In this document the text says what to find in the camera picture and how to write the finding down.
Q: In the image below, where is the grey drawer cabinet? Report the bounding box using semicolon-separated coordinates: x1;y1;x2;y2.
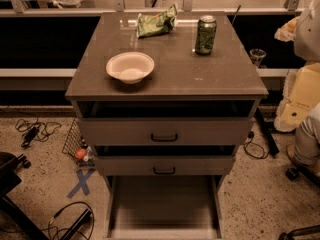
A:
64;11;270;192

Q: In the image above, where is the open bottom drawer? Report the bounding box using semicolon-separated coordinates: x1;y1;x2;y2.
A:
104;176;223;240

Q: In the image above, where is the white paper bowl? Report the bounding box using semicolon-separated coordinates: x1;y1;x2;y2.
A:
106;52;154;84

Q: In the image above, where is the green chip bag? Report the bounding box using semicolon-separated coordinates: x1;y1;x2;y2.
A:
136;4;178;38

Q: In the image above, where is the orange ball in basket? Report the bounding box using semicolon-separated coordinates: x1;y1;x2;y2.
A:
75;148;86;160

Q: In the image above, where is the green soda can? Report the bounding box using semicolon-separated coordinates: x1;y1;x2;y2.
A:
195;15;217;55

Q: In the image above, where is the blue tape cross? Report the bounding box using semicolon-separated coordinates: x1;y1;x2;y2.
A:
67;168;95;199

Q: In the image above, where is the clear plastic cup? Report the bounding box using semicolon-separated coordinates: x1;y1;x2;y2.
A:
249;48;266;67

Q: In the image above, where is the black table leg right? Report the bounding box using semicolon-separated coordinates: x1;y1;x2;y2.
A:
255;108;279;156

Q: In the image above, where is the black office chair right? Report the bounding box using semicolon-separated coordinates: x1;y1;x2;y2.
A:
277;166;320;240

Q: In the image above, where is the black office chair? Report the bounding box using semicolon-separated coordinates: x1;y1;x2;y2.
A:
0;151;51;240
277;166;320;240

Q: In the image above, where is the black office chair left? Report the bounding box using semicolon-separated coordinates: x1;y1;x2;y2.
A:
0;151;51;240

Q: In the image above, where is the middle drawer with handle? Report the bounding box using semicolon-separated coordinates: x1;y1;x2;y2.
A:
95;146;234;176

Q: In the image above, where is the drawer with handle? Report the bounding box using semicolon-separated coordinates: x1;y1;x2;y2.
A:
74;100;255;146
95;146;234;176

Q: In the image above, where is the top drawer with handle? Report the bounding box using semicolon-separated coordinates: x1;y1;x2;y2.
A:
74;100;255;146

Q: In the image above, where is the wire mesh basket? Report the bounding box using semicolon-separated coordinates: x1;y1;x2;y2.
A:
62;119;94;167

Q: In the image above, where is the black cable right floor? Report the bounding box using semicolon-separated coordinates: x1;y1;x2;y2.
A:
243;130;270;160

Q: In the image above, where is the black power adapter with cable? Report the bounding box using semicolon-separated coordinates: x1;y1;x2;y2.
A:
15;118;62;148

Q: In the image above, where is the black cable lower left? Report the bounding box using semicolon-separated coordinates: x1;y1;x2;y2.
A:
46;201;95;240

